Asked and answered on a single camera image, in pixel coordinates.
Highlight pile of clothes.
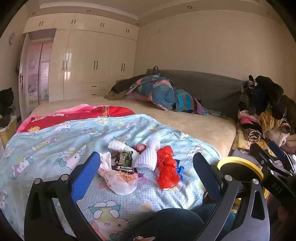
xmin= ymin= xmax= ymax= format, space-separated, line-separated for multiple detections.
xmin=231 ymin=75 xmax=296 ymax=154

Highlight white door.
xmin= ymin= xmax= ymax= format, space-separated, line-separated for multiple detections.
xmin=18 ymin=35 xmax=31 ymax=121

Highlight brown chocolate bar wrapper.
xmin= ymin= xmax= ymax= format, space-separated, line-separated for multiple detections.
xmin=111 ymin=165 xmax=138 ymax=175

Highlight blue floral quilt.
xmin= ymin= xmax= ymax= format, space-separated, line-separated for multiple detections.
xmin=126 ymin=66 xmax=177 ymax=110

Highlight person's dark trousers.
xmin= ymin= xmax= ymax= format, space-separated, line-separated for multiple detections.
xmin=128 ymin=203 xmax=236 ymax=241

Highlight red blanket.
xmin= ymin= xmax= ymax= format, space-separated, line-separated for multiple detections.
xmin=16 ymin=104 xmax=136 ymax=133

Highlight red plastic bag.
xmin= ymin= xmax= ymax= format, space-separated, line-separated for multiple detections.
xmin=156 ymin=146 xmax=181 ymax=190

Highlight small white foam net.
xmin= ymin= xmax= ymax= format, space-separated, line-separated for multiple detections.
xmin=107 ymin=140 xmax=129 ymax=152

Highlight dark patterned cloth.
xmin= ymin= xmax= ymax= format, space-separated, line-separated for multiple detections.
xmin=203 ymin=108 xmax=226 ymax=119

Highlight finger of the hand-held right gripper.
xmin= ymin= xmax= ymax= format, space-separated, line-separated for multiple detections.
xmin=250 ymin=143 xmax=279 ymax=178
xmin=268 ymin=141 xmax=295 ymax=174

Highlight light blue cartoon blanket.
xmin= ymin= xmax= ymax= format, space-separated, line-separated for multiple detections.
xmin=0 ymin=113 xmax=221 ymax=241

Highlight green and black snack packet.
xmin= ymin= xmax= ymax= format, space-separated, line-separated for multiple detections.
xmin=112 ymin=151 xmax=138 ymax=173

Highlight striped towel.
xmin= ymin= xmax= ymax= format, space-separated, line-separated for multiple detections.
xmin=173 ymin=89 xmax=205 ymax=115

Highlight cream glossy wardrobe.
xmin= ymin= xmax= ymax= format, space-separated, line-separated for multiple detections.
xmin=23 ymin=13 xmax=139 ymax=102

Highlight pink cartoon curtain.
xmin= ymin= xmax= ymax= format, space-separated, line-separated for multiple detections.
xmin=26 ymin=42 xmax=51 ymax=104

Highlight blue plastic scrap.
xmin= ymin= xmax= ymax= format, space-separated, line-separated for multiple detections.
xmin=174 ymin=159 xmax=185 ymax=181

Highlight beige bed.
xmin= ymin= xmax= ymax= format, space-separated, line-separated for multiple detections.
xmin=29 ymin=95 xmax=237 ymax=160

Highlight black bag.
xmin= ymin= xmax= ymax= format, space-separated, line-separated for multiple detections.
xmin=0 ymin=87 xmax=15 ymax=127

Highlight black bin with yellow rim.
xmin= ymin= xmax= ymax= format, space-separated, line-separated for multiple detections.
xmin=216 ymin=156 xmax=271 ymax=207

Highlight white printed plastic bag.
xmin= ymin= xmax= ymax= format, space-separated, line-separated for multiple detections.
xmin=98 ymin=152 xmax=139 ymax=196

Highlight brown cloth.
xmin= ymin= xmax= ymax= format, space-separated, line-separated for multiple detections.
xmin=104 ymin=78 xmax=139 ymax=100

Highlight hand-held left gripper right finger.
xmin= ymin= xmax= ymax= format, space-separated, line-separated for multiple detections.
xmin=193 ymin=152 xmax=270 ymax=241

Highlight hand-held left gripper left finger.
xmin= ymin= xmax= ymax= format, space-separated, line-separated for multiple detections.
xmin=24 ymin=151 xmax=102 ymax=241

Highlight large white foam net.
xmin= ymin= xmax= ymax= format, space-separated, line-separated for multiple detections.
xmin=133 ymin=138 xmax=162 ymax=170

